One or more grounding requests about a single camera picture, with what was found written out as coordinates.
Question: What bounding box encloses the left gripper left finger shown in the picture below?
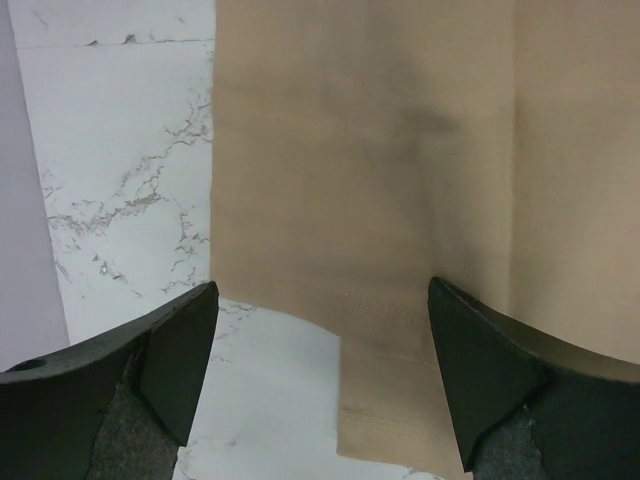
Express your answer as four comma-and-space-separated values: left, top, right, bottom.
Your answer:
1, 282, 219, 479

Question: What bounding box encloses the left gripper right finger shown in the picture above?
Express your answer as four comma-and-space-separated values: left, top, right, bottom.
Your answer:
428, 277, 639, 479

